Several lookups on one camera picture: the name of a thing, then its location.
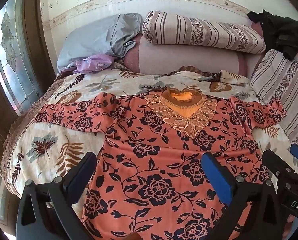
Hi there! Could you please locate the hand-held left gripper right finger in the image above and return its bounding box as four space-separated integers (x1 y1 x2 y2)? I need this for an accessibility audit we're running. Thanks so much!
201 152 284 240

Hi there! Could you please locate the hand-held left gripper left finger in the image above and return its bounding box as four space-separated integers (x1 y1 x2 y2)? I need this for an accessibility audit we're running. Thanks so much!
15 152 97 240

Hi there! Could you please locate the orange floral dress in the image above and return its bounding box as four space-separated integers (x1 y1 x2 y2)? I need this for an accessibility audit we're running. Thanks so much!
35 86 288 240

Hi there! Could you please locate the cream leaf-print blanket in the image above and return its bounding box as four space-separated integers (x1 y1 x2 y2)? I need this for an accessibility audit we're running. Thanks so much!
0 66 298 205

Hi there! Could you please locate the striped floral flat pillow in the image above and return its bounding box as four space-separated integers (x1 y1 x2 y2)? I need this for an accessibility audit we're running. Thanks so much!
249 49 298 153

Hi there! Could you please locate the purple floral cloth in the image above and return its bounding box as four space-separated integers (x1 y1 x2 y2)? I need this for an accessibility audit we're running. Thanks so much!
64 54 116 74

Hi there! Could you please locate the dark green garment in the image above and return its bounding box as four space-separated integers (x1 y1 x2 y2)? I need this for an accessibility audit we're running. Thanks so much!
247 9 298 61

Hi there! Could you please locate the grey pillow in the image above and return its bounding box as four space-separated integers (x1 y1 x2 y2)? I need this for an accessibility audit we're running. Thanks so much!
57 12 143 74

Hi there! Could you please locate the stained glass window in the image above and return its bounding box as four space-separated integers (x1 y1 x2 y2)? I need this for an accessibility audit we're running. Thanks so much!
0 0 43 117

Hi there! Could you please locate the striped floral bolster pillow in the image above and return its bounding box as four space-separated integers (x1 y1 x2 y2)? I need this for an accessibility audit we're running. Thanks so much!
141 10 267 55

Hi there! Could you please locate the brown wooden window frame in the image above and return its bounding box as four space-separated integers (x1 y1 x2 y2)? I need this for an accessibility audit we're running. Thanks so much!
22 0 57 80

